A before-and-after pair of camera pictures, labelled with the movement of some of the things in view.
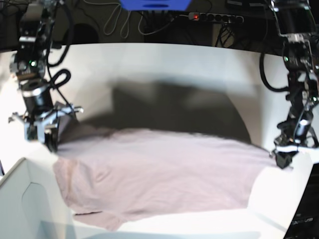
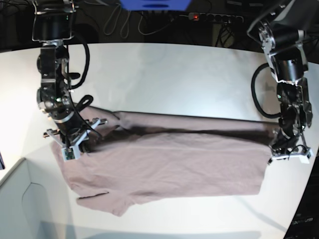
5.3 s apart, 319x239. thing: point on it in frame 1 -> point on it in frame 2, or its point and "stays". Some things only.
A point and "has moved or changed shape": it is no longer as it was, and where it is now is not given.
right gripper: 36,125 -> 71,147
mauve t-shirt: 109,176 has moved or changed shape
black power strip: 215,17 stays
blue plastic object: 156,5 stays
